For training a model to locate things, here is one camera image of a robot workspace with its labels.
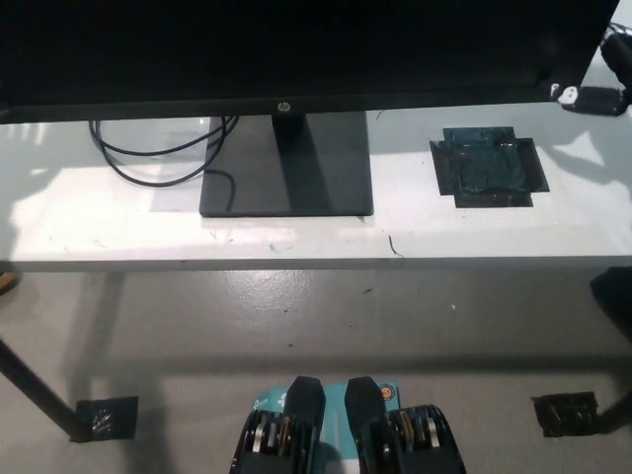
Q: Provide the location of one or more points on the black HP monitor screen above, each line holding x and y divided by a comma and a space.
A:
296, 49

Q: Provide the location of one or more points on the black monitor stand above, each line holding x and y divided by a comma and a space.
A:
286, 182

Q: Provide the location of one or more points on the robot right black body block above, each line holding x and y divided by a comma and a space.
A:
365, 407

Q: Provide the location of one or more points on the robot black body block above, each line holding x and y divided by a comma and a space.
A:
306, 402
365, 407

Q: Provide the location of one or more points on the black bulky object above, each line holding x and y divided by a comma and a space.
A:
614, 301

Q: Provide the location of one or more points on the brown round object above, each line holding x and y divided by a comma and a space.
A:
7, 282

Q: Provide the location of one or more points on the black tape patch on table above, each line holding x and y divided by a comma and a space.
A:
486, 168

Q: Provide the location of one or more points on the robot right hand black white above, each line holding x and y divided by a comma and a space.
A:
619, 54

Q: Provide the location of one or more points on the black table leg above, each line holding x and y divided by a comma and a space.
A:
34, 387
619, 410

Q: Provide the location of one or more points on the robot left black body block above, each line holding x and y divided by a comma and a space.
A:
306, 402

